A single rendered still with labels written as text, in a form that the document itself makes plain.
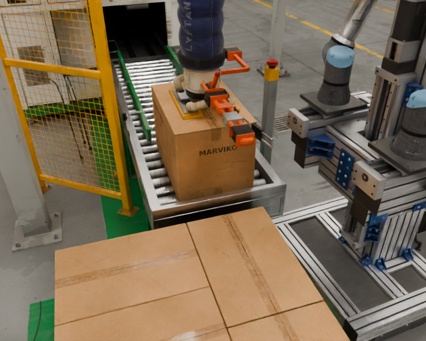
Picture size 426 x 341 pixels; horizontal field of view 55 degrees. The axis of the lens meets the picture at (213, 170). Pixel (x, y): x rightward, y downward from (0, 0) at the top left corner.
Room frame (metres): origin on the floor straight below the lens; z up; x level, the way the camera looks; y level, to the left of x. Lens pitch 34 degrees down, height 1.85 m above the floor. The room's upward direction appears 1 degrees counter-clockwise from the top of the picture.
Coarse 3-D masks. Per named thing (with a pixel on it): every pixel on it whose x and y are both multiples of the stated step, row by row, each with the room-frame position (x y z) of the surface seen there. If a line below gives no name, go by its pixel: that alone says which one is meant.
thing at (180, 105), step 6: (174, 90) 2.04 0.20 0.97; (180, 90) 1.98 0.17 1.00; (174, 96) 1.97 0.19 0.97; (174, 102) 1.91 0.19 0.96; (180, 102) 1.89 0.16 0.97; (186, 102) 1.84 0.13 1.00; (180, 108) 1.83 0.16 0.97; (186, 114) 1.76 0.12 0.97; (192, 114) 1.76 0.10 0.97; (198, 114) 1.76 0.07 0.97
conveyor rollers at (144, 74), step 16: (128, 64) 3.64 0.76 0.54; (144, 64) 3.61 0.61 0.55; (160, 64) 3.63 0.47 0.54; (144, 80) 3.24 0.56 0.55; (160, 80) 3.27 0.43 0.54; (128, 96) 2.93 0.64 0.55; (144, 96) 2.95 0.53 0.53; (144, 112) 2.68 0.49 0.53; (144, 144) 2.23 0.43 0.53; (160, 160) 2.01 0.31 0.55; (160, 176) 1.89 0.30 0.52; (256, 176) 1.87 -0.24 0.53; (160, 192) 1.72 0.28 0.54
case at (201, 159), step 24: (168, 96) 2.02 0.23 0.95; (168, 120) 1.74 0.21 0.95; (192, 120) 1.74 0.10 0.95; (216, 120) 1.74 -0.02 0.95; (168, 144) 1.77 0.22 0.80; (192, 144) 1.63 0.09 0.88; (216, 144) 1.66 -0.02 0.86; (168, 168) 1.83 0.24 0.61; (192, 168) 1.63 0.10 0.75; (216, 168) 1.66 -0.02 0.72; (240, 168) 1.70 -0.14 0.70; (192, 192) 1.63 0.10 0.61; (216, 192) 1.66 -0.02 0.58
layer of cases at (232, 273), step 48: (144, 240) 1.35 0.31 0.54; (192, 240) 1.37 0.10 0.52; (240, 240) 1.35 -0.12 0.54; (96, 288) 1.09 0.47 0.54; (144, 288) 1.08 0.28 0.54; (192, 288) 1.08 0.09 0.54; (240, 288) 1.08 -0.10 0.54; (288, 288) 1.08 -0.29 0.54; (96, 336) 0.87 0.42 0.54; (144, 336) 0.87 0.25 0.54; (192, 336) 0.87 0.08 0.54; (240, 336) 0.87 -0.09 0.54; (288, 336) 0.86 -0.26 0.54; (336, 336) 0.86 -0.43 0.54
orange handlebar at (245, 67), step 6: (234, 54) 2.26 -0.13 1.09; (240, 60) 2.16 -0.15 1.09; (246, 66) 2.07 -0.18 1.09; (222, 72) 2.01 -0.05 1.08; (228, 72) 2.02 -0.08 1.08; (234, 72) 2.02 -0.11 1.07; (240, 72) 2.03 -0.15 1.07; (204, 84) 1.84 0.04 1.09; (210, 84) 1.85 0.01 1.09; (204, 90) 1.79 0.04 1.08; (216, 102) 1.64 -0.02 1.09; (222, 102) 1.65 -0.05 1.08; (228, 102) 1.63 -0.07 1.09; (216, 108) 1.60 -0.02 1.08; (222, 108) 1.57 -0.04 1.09; (228, 108) 1.58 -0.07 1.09; (240, 120) 1.46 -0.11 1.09; (246, 138) 1.32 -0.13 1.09; (252, 138) 1.33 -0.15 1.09
